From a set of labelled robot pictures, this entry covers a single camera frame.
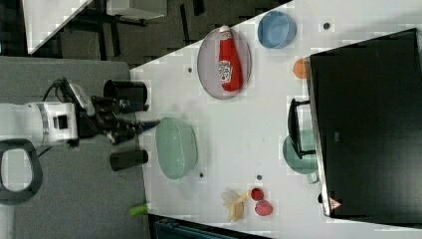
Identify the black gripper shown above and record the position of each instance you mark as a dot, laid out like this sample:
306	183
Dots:
121	130

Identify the green perforated strainer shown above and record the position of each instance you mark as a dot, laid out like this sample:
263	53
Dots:
176	147

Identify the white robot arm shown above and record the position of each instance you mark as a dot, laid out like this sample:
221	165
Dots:
72	117

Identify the green marker cap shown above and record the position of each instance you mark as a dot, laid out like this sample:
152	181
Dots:
138	210

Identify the grey round plate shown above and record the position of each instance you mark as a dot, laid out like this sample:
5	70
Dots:
207	64

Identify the red ketchup bottle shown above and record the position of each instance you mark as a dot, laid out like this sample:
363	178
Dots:
229	67

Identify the yellow banana toy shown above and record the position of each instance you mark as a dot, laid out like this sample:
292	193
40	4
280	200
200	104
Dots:
234	202

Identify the small red fruit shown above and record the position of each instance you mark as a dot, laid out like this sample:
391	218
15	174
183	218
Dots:
257	194

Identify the red strawberry toy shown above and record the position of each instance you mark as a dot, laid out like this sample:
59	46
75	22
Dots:
264	208

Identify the blue bowl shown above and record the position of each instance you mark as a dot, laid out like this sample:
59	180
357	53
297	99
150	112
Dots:
276	30

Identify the orange fruit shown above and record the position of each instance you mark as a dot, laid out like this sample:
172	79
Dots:
300	69

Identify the green mug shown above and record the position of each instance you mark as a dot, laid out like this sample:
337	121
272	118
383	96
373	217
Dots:
303	164

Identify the black toaster oven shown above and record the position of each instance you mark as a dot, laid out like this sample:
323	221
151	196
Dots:
366	112

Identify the black cylinder table post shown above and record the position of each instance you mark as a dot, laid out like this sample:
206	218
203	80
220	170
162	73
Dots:
126	90

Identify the black cylinder lower post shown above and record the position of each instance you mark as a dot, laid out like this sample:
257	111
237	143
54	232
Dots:
127	159

